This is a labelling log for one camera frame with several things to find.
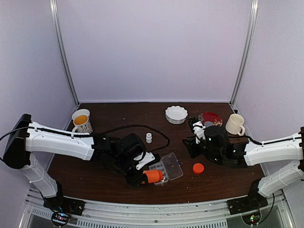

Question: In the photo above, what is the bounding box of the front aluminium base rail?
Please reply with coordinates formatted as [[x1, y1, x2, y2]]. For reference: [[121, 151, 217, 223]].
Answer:
[[17, 187, 296, 228]]

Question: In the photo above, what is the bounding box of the white fluted ceramic bowl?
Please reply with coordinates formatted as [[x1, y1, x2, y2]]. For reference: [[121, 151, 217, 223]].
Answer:
[[165, 105, 188, 124]]

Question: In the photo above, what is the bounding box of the small white pill bottle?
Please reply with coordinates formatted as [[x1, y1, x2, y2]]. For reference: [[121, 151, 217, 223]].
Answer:
[[146, 133, 152, 143]]

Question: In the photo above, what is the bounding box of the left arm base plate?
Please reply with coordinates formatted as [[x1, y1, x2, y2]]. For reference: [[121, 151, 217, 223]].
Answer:
[[43, 196, 85, 216]]

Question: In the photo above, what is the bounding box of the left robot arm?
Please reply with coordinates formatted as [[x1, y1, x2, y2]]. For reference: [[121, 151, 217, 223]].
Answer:
[[2, 114, 155, 211]]

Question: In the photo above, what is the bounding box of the cream ribbed ceramic mug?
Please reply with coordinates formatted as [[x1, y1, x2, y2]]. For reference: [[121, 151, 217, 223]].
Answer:
[[225, 114, 245, 136]]

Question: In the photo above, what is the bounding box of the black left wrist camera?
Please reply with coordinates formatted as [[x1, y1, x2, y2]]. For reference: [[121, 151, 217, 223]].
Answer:
[[132, 152, 160, 171]]

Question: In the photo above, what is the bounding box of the clear plastic pill organizer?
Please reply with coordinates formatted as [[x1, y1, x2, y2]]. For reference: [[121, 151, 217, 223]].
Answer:
[[149, 152, 183, 186]]

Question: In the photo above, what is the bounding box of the floral mug yellow inside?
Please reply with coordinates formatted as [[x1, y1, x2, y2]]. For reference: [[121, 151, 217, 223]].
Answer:
[[72, 109, 93, 133]]

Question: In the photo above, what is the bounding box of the orange pill bottle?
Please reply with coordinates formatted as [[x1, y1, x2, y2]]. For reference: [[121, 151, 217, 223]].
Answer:
[[143, 170, 164, 184]]

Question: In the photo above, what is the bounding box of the aluminium frame post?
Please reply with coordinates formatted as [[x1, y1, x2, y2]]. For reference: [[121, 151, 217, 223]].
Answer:
[[229, 0, 258, 109], [49, 0, 80, 106]]

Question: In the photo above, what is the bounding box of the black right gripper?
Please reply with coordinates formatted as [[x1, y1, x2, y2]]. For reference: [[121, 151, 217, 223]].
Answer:
[[183, 135, 223, 163]]

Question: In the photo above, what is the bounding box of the black camera cable left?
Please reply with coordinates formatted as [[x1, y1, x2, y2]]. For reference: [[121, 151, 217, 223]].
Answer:
[[90, 124, 171, 152]]

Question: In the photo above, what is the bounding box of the aluminium frame post right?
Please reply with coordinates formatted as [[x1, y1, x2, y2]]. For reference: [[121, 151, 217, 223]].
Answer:
[[229, 0, 258, 109]]

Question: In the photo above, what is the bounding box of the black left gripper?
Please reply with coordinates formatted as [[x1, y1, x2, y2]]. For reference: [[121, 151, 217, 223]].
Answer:
[[112, 154, 149, 188]]

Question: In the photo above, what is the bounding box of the aluminium frame post left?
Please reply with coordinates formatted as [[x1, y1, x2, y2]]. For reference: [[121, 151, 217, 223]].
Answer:
[[49, 0, 80, 106]]

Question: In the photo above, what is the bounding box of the orange bottle cap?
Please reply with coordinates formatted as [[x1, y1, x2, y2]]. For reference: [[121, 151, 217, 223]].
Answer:
[[192, 163, 205, 175]]

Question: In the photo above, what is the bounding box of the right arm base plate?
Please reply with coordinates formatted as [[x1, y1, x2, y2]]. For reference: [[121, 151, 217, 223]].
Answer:
[[227, 196, 268, 215]]

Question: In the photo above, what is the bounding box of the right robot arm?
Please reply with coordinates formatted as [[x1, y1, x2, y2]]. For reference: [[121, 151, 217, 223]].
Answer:
[[182, 126, 304, 210]]

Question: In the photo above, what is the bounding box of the grey capped vitamin bottle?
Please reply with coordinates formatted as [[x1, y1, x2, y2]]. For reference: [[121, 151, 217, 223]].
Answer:
[[204, 121, 213, 127]]

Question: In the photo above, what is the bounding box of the red floral saucer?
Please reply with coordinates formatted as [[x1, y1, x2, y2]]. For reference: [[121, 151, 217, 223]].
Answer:
[[198, 112, 223, 127]]

